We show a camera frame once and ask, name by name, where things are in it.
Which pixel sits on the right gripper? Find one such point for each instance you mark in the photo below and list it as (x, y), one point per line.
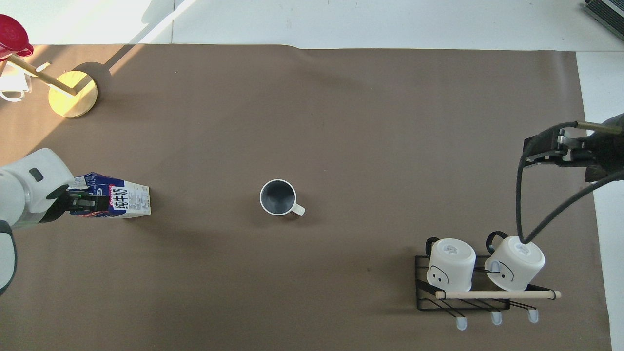
(607, 153)

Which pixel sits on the white mug, dark inside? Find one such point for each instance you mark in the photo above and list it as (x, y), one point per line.
(278, 197)

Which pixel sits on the red cup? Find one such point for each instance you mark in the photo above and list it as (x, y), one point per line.
(12, 34)

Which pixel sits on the blue and white milk carton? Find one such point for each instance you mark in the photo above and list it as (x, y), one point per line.
(129, 200)

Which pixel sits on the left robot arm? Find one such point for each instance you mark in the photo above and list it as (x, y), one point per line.
(29, 170)

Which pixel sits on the white mug with face print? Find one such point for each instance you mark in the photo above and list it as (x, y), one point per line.
(451, 263)
(516, 263)

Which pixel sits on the clear glass mug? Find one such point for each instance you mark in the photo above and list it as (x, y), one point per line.
(14, 85)

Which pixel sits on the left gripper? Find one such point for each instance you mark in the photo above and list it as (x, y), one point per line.
(57, 207)

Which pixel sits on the wooden mug tree stand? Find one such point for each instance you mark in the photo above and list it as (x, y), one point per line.
(73, 97)

